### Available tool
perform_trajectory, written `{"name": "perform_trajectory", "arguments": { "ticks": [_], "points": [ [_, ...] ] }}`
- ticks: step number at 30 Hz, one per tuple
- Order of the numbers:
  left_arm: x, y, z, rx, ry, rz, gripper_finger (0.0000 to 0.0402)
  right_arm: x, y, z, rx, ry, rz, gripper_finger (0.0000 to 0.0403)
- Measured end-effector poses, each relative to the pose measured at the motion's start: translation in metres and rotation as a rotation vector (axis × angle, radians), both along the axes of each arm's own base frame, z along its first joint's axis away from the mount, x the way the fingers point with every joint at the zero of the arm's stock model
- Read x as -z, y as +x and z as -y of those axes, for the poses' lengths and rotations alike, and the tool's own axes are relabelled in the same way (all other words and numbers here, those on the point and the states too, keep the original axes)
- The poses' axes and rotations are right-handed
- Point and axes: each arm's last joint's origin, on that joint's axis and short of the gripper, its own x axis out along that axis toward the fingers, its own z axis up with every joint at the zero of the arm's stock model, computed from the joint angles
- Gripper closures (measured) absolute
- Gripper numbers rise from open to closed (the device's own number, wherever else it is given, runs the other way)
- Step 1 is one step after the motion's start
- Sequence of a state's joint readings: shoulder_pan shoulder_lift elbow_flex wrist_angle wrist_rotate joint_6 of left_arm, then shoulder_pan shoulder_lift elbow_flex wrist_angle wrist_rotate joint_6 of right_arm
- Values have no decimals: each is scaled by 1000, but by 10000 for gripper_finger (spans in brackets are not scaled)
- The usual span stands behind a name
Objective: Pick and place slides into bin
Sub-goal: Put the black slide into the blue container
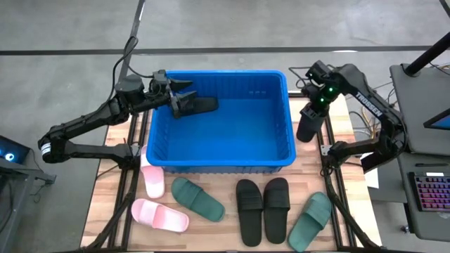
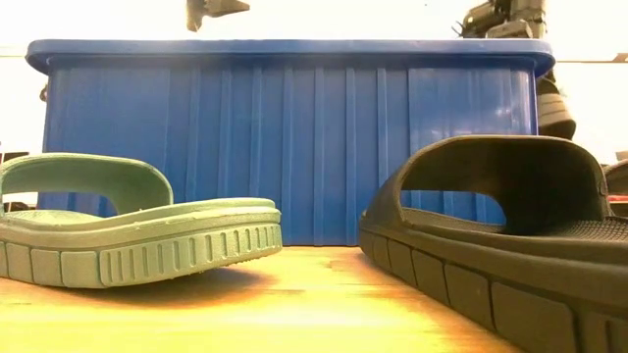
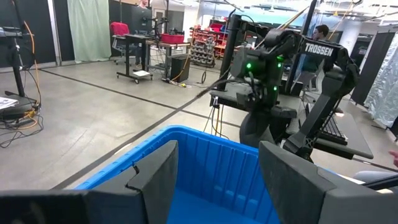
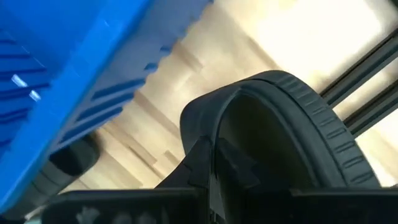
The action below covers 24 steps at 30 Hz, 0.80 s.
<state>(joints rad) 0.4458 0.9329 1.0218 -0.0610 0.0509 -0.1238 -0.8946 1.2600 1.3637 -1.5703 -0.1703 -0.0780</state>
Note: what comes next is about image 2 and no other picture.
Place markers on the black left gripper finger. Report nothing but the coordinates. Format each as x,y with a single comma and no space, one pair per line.
196,12

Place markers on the black rubber slide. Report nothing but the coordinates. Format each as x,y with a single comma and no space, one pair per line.
554,113
619,179
490,294

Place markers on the green rubber slide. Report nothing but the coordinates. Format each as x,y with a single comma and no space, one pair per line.
147,255

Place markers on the blue plastic bin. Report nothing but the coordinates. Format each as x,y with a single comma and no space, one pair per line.
294,147

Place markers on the small round black fixture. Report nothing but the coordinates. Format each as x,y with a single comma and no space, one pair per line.
43,93

